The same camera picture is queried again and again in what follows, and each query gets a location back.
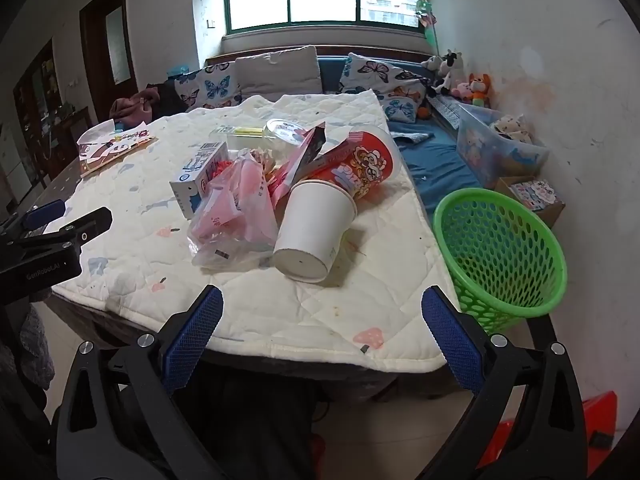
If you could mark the spotted cloth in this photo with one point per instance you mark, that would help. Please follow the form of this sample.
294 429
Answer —
510 127

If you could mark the white quilted mat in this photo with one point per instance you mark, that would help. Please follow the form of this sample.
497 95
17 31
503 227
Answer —
300 310

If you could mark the grey ribbed panel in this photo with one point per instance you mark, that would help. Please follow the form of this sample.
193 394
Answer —
445 110

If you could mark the pink plush toy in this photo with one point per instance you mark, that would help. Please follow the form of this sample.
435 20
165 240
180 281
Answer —
461 90

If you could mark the green pinwheel toy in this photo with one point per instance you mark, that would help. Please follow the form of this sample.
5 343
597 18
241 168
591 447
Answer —
429 25

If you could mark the dark wooden cabinet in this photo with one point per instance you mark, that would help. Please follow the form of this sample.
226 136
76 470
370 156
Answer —
35 100

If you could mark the orange fox plush toy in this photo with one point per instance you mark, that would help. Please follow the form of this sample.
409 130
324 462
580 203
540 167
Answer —
480 87

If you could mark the small butterfly print pillow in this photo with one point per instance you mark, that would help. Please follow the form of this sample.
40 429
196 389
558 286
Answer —
215 87

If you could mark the dark cloth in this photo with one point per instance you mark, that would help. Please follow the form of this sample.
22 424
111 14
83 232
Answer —
165 97

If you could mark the red plastic stool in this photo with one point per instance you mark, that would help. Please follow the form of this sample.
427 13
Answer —
600 410

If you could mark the pink snack wrapper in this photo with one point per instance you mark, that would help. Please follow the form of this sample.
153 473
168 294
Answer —
287 170

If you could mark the clear plastic bag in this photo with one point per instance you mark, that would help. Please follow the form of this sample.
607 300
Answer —
235 210

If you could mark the printed cards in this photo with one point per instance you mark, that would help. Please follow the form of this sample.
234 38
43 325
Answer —
532 194

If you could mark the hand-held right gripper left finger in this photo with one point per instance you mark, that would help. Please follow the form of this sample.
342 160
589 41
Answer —
195 340

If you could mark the printed picture book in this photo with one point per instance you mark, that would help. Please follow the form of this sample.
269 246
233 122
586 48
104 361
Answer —
112 147

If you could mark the large butterfly print pillow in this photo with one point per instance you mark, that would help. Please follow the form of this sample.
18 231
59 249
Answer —
380 80

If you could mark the dark wooden door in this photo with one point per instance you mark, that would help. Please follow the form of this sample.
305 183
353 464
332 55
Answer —
95 50

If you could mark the person's left forearm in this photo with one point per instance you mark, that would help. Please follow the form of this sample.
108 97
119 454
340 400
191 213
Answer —
32 350

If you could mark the clear jar with printed lid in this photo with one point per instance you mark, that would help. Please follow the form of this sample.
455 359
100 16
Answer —
285 132

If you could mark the green plastic basket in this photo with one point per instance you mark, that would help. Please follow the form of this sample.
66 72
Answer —
505 308

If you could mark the blue mattress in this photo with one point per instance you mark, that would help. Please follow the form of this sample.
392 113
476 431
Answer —
435 160

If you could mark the teal plastic item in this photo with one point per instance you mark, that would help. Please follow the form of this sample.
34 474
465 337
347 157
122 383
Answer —
177 71

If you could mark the small orange ball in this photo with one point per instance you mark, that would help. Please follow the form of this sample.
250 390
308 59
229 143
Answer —
424 110

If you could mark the grey cushion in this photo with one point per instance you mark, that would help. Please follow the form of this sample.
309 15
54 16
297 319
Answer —
277 72

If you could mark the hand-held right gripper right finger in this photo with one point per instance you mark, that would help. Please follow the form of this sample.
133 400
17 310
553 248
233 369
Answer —
450 340

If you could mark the red noodle cup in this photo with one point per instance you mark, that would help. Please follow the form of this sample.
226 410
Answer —
365 165

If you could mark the cardboard box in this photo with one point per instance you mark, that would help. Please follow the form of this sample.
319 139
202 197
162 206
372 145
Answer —
550 215

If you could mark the clear storage bin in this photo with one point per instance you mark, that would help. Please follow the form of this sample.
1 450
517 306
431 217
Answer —
480 145

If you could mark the blue white milk carton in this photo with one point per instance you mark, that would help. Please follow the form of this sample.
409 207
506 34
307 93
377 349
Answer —
197 175

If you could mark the clear container with yellow label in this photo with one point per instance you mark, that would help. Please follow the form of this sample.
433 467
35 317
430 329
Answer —
240 131

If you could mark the cow plush toy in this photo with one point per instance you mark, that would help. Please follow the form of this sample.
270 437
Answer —
450 70

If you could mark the small grey cloth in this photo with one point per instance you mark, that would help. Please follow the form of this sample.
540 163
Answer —
412 137

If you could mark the pink cloth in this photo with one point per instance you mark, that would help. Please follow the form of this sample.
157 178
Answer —
130 110

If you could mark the white paper cup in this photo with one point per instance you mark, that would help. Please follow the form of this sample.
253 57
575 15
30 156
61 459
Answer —
310 230

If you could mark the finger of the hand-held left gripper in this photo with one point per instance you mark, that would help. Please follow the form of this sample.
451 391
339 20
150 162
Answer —
45 212
80 230

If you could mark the white plush toy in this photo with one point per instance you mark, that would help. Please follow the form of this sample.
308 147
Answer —
430 64

